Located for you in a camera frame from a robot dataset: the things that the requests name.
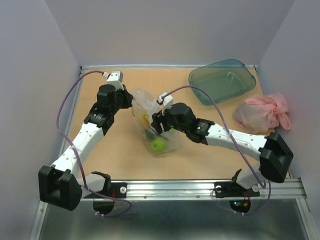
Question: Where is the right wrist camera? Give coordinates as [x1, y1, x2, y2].
[156, 92, 174, 110]

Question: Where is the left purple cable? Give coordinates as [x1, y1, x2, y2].
[56, 70, 133, 218]

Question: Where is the green apple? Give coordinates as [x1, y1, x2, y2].
[150, 137, 167, 154]

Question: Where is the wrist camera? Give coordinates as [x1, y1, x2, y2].
[156, 92, 174, 110]
[102, 71, 123, 89]

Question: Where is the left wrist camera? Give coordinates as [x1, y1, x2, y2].
[102, 71, 123, 89]

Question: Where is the clear plastic bag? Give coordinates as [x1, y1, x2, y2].
[131, 88, 182, 155]

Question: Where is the pink plastic bag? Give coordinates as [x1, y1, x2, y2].
[233, 93, 292, 134]

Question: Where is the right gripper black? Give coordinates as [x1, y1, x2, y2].
[151, 103, 189, 134]

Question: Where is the aluminium front rail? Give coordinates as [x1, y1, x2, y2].
[109, 178, 307, 202]

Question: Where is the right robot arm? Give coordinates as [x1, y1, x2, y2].
[151, 102, 294, 195]

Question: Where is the teal plastic container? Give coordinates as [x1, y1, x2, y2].
[188, 59, 257, 106]

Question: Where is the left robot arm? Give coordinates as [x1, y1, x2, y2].
[38, 84, 133, 211]

